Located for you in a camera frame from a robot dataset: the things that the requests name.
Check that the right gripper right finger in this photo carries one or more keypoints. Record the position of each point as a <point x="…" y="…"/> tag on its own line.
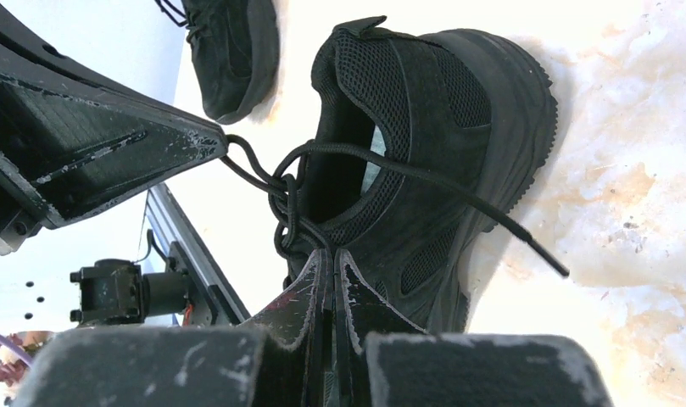
<point x="383" y="359"/>

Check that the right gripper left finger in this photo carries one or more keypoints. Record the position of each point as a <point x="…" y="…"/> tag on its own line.
<point x="275" y="358"/>

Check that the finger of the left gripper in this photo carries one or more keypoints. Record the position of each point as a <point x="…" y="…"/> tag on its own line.
<point x="74" y="143"/>

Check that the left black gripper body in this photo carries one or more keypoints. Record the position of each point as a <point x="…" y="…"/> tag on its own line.
<point x="5" y="224"/>

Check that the black shoe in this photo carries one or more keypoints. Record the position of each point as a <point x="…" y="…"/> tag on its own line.
<point x="424" y="143"/>
<point x="235" y="48"/>

